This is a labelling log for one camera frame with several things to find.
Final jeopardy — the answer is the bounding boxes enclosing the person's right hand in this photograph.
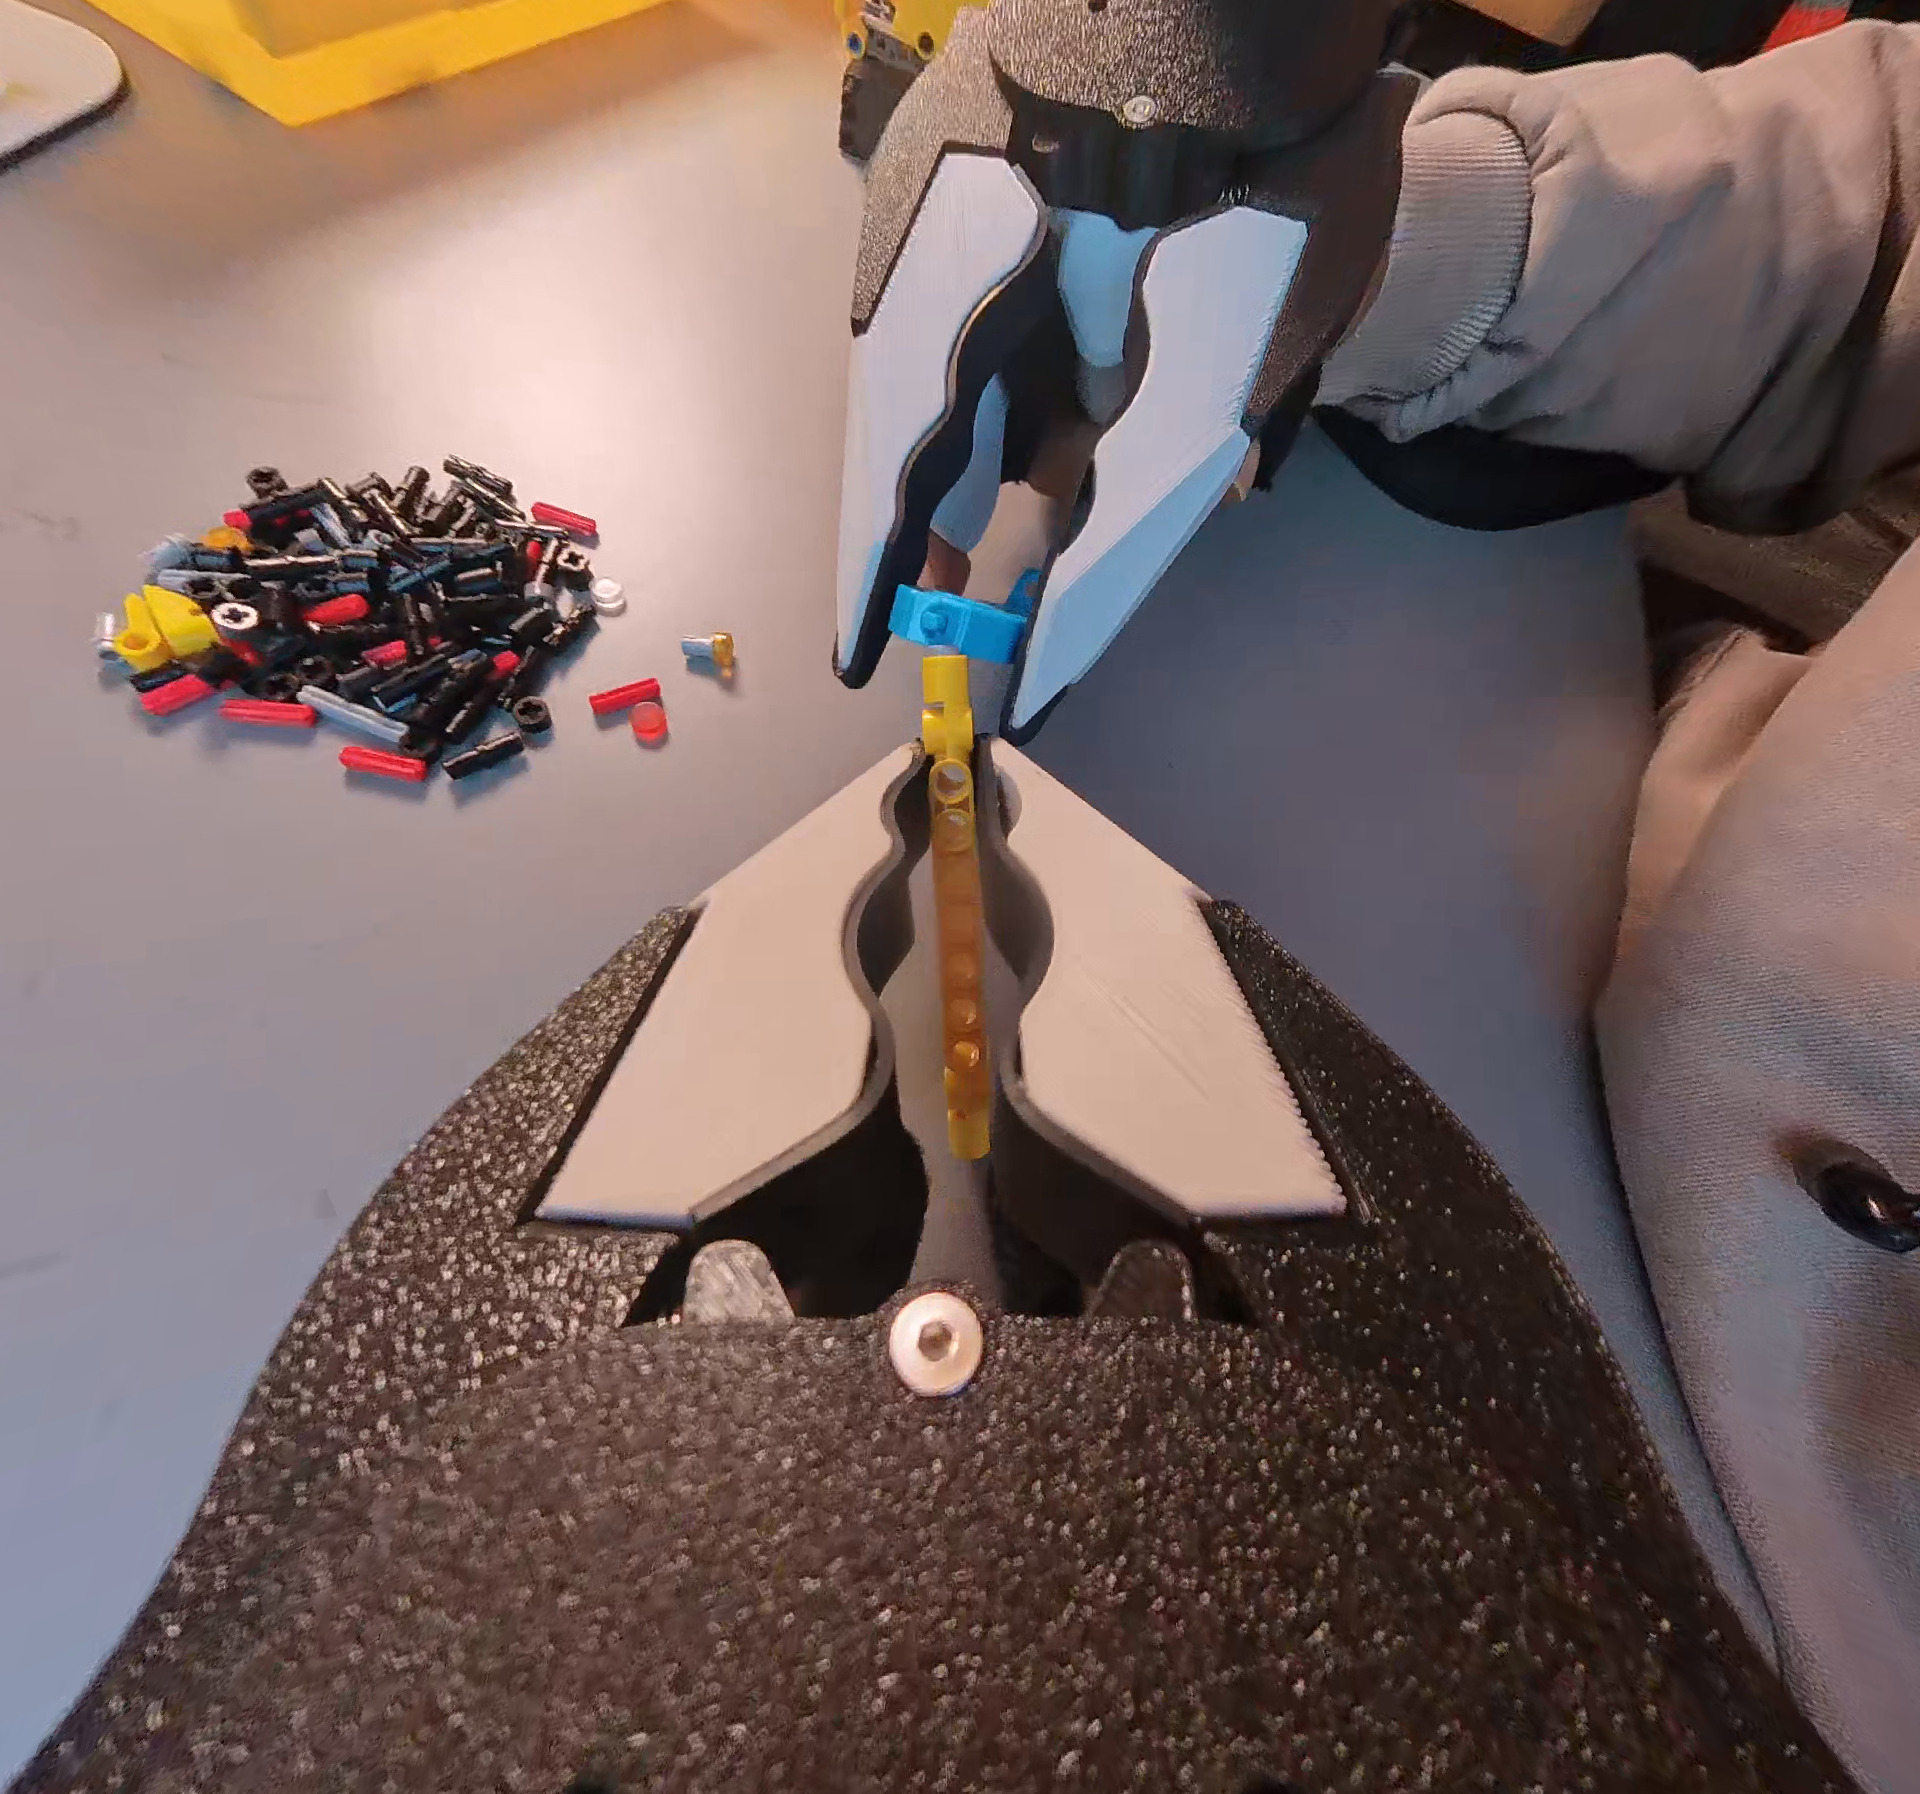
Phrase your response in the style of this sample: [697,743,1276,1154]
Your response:
[922,305,1130,588]

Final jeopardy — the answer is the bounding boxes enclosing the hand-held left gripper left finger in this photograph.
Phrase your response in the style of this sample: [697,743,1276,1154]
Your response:
[531,740,924,1320]

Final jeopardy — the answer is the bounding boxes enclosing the person's right forearm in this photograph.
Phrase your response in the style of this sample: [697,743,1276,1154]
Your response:
[1320,16,1920,536]

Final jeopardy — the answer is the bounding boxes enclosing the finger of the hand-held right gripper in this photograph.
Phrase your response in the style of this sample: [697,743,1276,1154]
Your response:
[1005,195,1314,745]
[831,152,1052,691]

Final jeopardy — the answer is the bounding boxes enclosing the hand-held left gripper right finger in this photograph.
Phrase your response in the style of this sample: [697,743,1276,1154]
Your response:
[983,740,1346,1308]

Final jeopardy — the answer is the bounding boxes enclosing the pile of small connector pins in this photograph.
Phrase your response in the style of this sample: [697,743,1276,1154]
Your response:
[94,454,602,786]

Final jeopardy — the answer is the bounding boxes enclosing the blue brick separator tool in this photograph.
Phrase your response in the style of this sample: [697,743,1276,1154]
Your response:
[887,568,1046,665]

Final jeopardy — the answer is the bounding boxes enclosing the black earphone cord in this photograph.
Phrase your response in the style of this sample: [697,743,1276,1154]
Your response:
[1798,1137,1920,1255]

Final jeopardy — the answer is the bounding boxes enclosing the grey desk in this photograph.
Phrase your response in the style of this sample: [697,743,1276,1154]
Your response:
[0,0,1787,1736]

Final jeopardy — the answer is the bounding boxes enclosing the yellow perforated brick beam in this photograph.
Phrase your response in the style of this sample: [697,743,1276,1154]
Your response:
[919,655,1001,1162]

